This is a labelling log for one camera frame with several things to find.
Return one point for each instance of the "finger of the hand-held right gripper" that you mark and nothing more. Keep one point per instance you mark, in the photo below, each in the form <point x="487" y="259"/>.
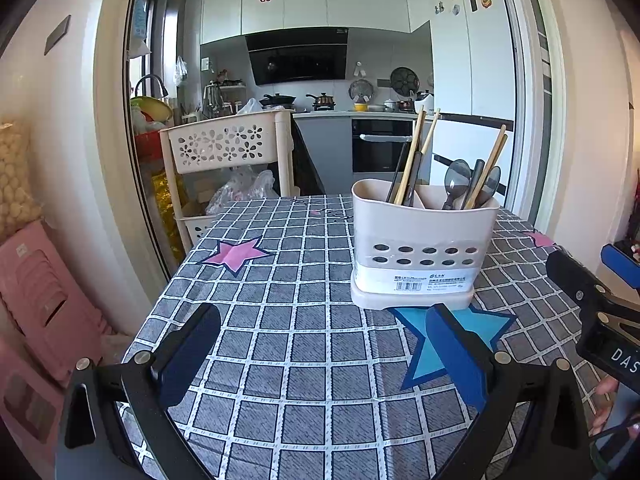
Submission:
<point x="622" y="265"/>
<point x="575" y="280"/>

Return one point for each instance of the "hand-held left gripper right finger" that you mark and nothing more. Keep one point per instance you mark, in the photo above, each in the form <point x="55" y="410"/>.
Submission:
<point x="457" y="360"/>

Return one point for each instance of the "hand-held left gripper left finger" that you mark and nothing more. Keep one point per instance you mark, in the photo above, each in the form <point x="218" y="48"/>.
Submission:
<point x="192" y="355"/>

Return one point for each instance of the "beige plastic utensil holder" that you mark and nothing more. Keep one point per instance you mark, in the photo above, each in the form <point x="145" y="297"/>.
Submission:
<point x="425" y="270"/>

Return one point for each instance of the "person's right hand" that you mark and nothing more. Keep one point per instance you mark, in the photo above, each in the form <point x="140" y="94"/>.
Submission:
<point x="607" y="387"/>

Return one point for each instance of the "grey checked tablecloth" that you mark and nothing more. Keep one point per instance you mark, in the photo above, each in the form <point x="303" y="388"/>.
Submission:
<point x="300" y="335"/>

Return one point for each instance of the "gold foil package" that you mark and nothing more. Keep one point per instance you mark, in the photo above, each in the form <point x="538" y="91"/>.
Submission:
<point x="165" y="200"/>

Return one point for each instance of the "pink folding stool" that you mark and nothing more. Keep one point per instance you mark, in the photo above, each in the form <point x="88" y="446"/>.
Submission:
<point x="45" y="300"/>
<point x="25" y="400"/>

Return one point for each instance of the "clear plastic bag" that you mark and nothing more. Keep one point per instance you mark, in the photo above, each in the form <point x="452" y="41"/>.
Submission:
<point x="245" y="187"/>

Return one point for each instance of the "red plastic basin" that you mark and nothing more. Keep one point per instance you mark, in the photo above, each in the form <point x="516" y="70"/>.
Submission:
<point x="147" y="146"/>

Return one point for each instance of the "beige flower-cutout storage cart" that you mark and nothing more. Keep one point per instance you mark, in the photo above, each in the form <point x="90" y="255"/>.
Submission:
<point x="225" y="142"/>

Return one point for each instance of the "black built-in oven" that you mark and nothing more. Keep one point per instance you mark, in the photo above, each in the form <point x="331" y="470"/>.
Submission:
<point x="375" y="160"/>

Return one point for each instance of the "white rice cooker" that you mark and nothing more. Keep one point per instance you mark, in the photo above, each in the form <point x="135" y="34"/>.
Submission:
<point x="425" y="97"/>

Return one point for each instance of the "grey base cabinet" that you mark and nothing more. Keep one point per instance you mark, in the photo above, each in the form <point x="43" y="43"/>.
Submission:
<point x="325" y="155"/>

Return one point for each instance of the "white refrigerator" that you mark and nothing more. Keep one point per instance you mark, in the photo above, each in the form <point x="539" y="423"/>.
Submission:
<point x="475" y="60"/>

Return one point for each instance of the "red cooking pot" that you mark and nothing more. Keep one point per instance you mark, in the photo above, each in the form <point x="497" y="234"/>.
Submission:
<point x="405" y="106"/>

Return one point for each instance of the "bag of pale balls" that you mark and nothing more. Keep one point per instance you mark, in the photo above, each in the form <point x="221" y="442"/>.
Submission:
<point x="15" y="180"/>

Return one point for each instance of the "white plastic bag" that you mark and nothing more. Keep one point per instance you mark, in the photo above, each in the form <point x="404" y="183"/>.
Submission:
<point x="249" y="106"/>

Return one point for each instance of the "metal kitchen rack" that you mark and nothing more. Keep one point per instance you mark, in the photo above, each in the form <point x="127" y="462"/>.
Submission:
<point x="214" y="100"/>

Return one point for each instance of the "black round hanging pan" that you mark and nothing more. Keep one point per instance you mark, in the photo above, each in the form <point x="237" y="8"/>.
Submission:
<point x="404" y="80"/>

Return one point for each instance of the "black wok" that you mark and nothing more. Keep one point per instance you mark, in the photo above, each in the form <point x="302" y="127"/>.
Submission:
<point x="277" y="100"/>

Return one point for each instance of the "yellow bowl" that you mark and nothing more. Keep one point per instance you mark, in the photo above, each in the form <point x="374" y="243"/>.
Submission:
<point x="361" y="106"/>

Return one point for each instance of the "hanging plastic bag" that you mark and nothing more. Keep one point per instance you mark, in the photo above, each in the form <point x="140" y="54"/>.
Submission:
<point x="180" y="74"/>

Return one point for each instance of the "metal kitchen faucet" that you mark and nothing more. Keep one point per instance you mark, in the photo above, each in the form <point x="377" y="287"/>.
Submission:
<point x="149" y="76"/>

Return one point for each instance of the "round hanging strainer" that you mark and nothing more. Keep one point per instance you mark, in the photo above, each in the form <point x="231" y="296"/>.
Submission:
<point x="361" y="91"/>

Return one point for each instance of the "dark cooking pot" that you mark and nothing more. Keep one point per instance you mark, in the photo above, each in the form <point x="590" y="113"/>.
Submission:
<point x="322" y="100"/>

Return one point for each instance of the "black range hood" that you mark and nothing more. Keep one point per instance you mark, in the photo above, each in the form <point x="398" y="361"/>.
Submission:
<point x="300" y="60"/>

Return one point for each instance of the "blue white hanging cloth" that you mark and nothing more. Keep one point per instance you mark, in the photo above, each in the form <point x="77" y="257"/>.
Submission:
<point x="139" y="20"/>

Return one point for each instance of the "grey wall switch panel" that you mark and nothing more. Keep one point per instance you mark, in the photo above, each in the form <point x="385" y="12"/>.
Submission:
<point x="57" y="35"/>

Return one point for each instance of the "white wall cabinets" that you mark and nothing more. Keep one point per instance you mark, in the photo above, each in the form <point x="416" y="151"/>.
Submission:
<point x="300" y="5"/>

